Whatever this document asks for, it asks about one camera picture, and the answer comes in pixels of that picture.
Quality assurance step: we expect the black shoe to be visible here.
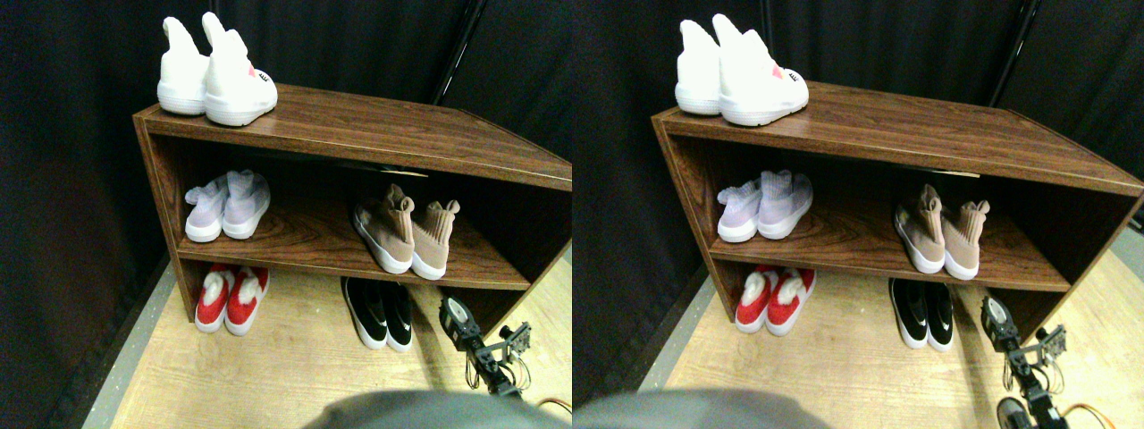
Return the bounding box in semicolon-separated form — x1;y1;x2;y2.
922;282;955;353
380;282;415;353
341;277;390;349
888;278;930;349

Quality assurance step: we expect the lilac shoe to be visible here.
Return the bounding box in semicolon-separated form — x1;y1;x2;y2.
184;177;229;243
222;170;272;240
717;181;762;244
757;170;814;240

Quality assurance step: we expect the tan shoe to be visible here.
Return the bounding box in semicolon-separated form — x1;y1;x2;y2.
411;198;462;282
942;198;991;282
895;184;946;274
352;184;416;274

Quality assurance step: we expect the brown shoe rack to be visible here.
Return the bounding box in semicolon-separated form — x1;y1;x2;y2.
652;82;1144;336
133;84;572;336

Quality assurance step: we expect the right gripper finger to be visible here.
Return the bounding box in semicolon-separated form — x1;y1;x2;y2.
980;296;1022;352
438;297;484;351

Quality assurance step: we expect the red shoe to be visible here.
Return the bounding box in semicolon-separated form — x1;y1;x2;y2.
765;267;817;337
735;266;778;335
195;265;237;334
223;266;270;337

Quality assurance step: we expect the white shoe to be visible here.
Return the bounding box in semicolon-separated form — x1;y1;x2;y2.
712;13;811;127
675;20;723;116
157;17;211;116
201;12;279;127

